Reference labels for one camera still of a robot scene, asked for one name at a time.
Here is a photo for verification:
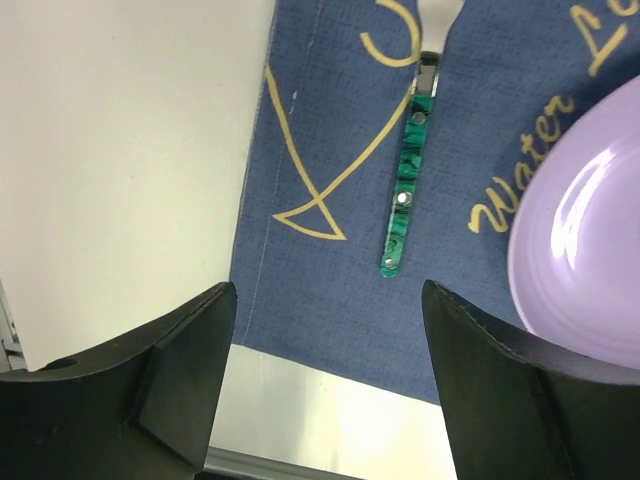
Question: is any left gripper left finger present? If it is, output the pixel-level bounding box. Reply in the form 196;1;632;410
1;282;237;479

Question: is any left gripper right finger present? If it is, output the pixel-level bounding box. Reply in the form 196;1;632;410
422;280;639;479

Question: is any purple bowl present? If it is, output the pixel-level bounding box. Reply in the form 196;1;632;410
508;79;639;368

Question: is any blue fish-print cloth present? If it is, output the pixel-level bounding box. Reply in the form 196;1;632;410
231;1;639;403

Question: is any teal-handled fork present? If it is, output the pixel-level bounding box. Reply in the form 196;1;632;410
380;1;464;278

